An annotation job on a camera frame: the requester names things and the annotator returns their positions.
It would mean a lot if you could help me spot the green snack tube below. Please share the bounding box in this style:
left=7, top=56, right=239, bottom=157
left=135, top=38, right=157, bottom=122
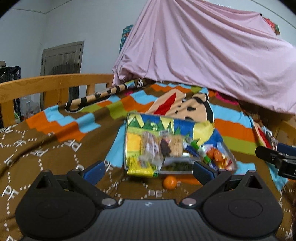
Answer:
left=186, top=137, right=211, bottom=165

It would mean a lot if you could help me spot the brown biscuit packet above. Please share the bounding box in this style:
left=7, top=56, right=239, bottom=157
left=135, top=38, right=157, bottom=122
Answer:
left=138, top=132, right=163, bottom=166

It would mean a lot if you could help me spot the white red snack packet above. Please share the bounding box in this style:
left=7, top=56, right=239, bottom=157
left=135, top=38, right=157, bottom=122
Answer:
left=159, top=130, right=183, bottom=157

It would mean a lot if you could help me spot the cardboard box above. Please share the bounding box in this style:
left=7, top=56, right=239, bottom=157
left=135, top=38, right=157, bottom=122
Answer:
left=270, top=113, right=295, bottom=146

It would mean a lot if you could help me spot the orange snack packet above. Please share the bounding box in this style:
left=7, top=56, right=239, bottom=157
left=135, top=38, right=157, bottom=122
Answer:
left=206, top=147, right=232, bottom=170

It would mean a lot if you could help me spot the orange tangerine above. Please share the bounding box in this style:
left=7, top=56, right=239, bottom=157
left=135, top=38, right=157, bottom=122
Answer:
left=163, top=176, right=178, bottom=190

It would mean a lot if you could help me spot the colourful cartoon blanket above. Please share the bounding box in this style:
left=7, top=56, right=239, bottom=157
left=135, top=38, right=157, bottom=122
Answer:
left=1, top=80, right=295, bottom=240

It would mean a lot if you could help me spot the colourful painted tray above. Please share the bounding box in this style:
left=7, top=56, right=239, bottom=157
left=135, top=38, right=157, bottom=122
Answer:
left=124, top=113, right=238, bottom=177

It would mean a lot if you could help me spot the pink draped bed sheet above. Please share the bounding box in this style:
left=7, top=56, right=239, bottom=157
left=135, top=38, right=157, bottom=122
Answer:
left=112, top=1, right=295, bottom=114

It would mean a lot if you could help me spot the grey wooden door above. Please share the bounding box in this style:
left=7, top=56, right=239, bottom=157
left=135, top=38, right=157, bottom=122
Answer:
left=40, top=41, right=84, bottom=110

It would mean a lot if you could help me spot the black plastic crate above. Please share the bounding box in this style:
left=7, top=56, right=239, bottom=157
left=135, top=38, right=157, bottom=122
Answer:
left=1, top=61, right=21, bottom=122

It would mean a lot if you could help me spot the wooden bed rail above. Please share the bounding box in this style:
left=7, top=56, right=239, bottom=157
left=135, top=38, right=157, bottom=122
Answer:
left=1, top=73, right=113, bottom=127

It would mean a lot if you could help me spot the colourful wall poster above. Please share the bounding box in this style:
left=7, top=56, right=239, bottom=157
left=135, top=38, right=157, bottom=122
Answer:
left=119, top=24, right=133, bottom=51

